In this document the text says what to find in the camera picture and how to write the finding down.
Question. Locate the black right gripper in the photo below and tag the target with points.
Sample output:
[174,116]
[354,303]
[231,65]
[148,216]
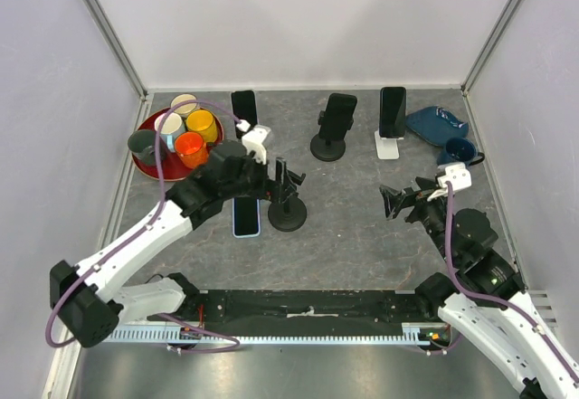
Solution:
[393,200]

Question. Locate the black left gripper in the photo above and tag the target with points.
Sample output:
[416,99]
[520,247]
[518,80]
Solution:
[274,190]

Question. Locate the black round-base phone stand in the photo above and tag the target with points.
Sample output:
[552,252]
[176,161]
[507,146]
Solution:
[289,217]

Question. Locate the light blue cased phone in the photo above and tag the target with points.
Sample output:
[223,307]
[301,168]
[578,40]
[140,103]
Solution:
[246,217]

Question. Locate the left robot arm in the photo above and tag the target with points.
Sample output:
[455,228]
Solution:
[91,297]

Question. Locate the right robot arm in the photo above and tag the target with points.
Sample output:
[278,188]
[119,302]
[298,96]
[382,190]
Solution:
[481,296]

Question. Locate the white phone stand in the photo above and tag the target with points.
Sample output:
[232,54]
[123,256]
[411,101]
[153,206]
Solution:
[386,148]

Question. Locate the black phone on wooden stand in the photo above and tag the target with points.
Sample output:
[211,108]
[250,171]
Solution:
[244,106]

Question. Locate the black phone on white stand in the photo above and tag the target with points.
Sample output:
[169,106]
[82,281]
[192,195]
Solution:
[392,112]

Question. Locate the dark blue ceramic mug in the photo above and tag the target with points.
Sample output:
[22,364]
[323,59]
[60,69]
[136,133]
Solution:
[460,150]

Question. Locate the blue shell-shaped plate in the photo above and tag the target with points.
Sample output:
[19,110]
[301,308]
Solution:
[436,125]

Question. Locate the orange mug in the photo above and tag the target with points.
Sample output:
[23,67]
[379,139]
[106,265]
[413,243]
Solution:
[191,149]

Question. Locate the yellow mug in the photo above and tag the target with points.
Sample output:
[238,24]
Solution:
[203,122]

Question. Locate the red round tray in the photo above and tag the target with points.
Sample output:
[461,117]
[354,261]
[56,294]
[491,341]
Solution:
[172,167]

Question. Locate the cream beige mug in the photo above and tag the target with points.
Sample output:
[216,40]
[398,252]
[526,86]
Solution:
[184,104]

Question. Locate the dark green mug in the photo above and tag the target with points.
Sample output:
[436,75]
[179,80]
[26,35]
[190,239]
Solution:
[141,144]

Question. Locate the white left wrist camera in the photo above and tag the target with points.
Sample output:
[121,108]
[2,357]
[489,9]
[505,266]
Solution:
[255,139]

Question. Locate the white mug blue handle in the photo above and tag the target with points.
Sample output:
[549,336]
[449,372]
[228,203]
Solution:
[172,128]

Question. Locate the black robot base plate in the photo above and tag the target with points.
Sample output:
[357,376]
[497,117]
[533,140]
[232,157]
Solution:
[308,313]

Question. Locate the light blue cable duct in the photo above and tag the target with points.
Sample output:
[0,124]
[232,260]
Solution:
[409,334]

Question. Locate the aluminium corner frame post right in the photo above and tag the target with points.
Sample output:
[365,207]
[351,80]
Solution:
[499,28]

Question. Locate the aluminium corner frame post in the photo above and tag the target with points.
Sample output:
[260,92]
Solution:
[110,36]
[499,28]

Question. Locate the aluminium corner frame post left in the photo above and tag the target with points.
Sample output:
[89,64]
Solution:
[110,36]

